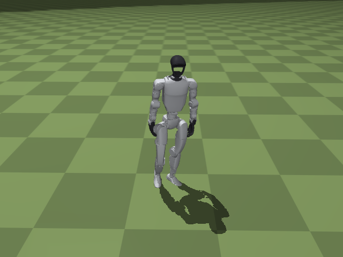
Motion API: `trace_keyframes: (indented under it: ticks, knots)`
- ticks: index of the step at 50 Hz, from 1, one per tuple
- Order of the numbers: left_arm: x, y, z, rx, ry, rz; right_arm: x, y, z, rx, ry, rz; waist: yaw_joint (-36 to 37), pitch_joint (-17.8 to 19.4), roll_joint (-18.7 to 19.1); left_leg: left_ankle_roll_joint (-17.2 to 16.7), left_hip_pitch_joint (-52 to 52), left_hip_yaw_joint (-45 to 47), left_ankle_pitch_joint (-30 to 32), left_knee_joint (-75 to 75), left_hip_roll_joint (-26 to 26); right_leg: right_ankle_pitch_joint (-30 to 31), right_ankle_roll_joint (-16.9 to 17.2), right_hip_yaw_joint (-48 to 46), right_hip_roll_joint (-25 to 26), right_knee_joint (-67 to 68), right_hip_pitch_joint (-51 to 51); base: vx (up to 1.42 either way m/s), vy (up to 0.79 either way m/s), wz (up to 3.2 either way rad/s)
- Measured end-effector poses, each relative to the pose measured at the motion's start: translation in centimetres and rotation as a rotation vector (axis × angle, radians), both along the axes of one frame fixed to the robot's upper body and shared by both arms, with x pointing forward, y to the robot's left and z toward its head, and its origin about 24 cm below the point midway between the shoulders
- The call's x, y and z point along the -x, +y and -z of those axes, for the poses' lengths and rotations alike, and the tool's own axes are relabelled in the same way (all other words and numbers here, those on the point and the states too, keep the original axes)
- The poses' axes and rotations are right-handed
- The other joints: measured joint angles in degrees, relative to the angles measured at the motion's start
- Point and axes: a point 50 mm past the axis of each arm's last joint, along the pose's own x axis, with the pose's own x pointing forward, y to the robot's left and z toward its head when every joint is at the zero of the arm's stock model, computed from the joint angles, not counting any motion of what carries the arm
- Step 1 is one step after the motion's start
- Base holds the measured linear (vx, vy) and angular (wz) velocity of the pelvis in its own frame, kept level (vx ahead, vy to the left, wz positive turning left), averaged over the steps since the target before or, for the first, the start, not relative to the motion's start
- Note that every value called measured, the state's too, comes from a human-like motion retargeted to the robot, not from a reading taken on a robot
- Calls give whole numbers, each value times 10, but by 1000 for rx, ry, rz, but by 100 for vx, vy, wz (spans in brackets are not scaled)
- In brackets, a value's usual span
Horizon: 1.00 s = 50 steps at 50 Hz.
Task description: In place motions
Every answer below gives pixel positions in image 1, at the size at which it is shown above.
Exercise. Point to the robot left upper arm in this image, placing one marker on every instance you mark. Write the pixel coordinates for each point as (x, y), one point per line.
(192, 93)

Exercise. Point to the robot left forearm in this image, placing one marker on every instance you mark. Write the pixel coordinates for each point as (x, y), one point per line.
(193, 113)

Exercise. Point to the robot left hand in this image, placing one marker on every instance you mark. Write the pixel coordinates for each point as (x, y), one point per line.
(191, 128)

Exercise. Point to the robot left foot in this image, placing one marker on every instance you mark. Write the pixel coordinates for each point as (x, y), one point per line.
(174, 180)

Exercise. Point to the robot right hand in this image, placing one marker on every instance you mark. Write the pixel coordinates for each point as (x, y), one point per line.
(151, 128)

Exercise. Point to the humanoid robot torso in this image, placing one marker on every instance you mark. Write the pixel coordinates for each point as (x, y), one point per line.
(174, 95)

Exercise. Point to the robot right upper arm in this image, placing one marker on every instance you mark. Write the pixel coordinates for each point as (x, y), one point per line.
(158, 85)

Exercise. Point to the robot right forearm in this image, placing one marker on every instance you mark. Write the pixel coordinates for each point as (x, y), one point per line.
(152, 116)

